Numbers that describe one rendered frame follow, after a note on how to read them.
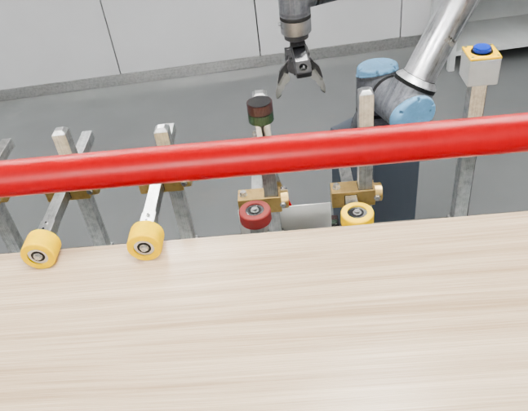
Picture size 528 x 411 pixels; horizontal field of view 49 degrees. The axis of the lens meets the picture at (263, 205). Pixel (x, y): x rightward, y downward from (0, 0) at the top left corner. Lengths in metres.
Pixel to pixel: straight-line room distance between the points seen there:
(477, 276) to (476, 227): 0.16
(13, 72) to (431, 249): 3.61
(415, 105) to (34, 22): 2.92
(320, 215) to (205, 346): 0.62
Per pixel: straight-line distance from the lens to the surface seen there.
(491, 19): 4.54
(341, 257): 1.30
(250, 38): 4.17
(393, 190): 2.35
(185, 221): 1.60
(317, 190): 2.96
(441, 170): 3.12
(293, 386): 1.10
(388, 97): 2.03
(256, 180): 1.61
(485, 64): 1.41
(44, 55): 4.35
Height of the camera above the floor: 1.81
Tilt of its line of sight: 39 degrees down
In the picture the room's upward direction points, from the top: 7 degrees counter-clockwise
